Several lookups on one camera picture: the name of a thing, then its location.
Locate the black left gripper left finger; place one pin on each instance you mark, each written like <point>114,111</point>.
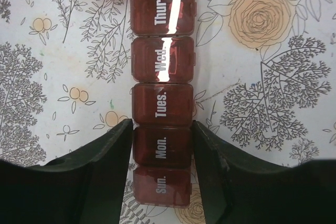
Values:
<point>84,186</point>

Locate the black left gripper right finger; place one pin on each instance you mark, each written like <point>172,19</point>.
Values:
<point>237,187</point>

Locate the dark red weekly pill organizer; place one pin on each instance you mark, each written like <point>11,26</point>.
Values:
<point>161,51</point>

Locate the floral patterned table mat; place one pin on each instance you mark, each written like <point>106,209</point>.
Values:
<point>264,81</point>

